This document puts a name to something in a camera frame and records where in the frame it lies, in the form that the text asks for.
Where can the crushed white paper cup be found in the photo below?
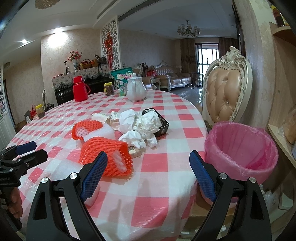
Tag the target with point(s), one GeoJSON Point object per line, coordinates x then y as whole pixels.
{"type": "Point", "coordinates": [100, 117]}

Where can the left hand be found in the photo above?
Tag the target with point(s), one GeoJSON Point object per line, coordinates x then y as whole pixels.
{"type": "Point", "coordinates": [15, 203]}

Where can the bread bag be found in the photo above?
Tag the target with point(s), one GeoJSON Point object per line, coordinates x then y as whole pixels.
{"type": "Point", "coordinates": [287, 129]}

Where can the cream leather sofa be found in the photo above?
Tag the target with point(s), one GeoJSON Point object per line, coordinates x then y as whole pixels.
{"type": "Point", "coordinates": [172, 76]}

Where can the cream tufted ornate chair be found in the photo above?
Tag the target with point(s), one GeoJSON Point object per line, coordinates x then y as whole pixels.
{"type": "Point", "coordinates": [227, 88]}

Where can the flower vase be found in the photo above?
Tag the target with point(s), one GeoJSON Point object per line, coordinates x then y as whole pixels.
{"type": "Point", "coordinates": [74, 57]}

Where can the black piano with lace cover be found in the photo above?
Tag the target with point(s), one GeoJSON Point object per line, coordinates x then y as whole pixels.
{"type": "Point", "coordinates": [93, 78]}

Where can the white foam sheet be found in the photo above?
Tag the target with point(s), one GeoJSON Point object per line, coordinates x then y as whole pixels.
{"type": "Point", "coordinates": [106, 132]}

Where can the white tissue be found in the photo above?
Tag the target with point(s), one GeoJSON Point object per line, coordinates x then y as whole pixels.
{"type": "Point", "coordinates": [138, 130]}

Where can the pink lined trash bin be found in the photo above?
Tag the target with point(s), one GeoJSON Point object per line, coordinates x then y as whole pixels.
{"type": "Point", "coordinates": [241, 151]}

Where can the printed crushed paper cup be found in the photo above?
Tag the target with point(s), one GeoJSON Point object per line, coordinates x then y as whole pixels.
{"type": "Point", "coordinates": [114, 120]}

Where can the red chinese knot ornament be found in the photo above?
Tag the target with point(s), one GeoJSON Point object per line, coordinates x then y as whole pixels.
{"type": "Point", "coordinates": [108, 43]}

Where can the chandelier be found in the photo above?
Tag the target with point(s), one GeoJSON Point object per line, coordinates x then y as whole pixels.
{"type": "Point", "coordinates": [188, 31]}

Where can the orange foam fruit net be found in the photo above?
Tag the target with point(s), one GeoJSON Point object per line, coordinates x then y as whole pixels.
{"type": "Point", "coordinates": [119, 161]}

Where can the white QR code box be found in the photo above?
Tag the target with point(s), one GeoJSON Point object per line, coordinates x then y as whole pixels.
{"type": "Point", "coordinates": [134, 152]}

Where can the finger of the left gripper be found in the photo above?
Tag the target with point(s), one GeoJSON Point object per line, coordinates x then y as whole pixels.
{"type": "Point", "coordinates": [25, 148]}
{"type": "Point", "coordinates": [31, 160]}

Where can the armchair near sofa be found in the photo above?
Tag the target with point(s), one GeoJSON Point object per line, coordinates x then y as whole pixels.
{"type": "Point", "coordinates": [148, 81]}

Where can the yellow lid snack jar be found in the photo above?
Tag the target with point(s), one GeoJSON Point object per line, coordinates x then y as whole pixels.
{"type": "Point", "coordinates": [108, 88]}

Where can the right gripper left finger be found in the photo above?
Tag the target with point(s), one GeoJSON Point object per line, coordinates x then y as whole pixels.
{"type": "Point", "coordinates": [46, 219]}

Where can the green snack bag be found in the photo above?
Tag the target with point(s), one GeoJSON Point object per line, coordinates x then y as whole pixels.
{"type": "Point", "coordinates": [121, 77]}

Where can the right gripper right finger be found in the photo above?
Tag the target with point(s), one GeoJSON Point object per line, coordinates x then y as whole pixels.
{"type": "Point", "coordinates": [251, 219]}

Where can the black cardboard box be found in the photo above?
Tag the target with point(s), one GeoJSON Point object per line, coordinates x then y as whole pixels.
{"type": "Point", "coordinates": [161, 123]}

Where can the wooden shelf unit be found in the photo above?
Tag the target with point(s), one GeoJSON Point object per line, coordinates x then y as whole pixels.
{"type": "Point", "coordinates": [284, 91]}

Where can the yellow lid jar at edge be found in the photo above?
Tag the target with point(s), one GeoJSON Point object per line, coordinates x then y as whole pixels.
{"type": "Point", "coordinates": [40, 111]}

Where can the red thermos jug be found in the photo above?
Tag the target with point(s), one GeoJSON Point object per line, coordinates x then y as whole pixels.
{"type": "Point", "coordinates": [80, 89]}

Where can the white ceramic teapot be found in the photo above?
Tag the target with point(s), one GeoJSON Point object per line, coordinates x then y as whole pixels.
{"type": "Point", "coordinates": [135, 90]}

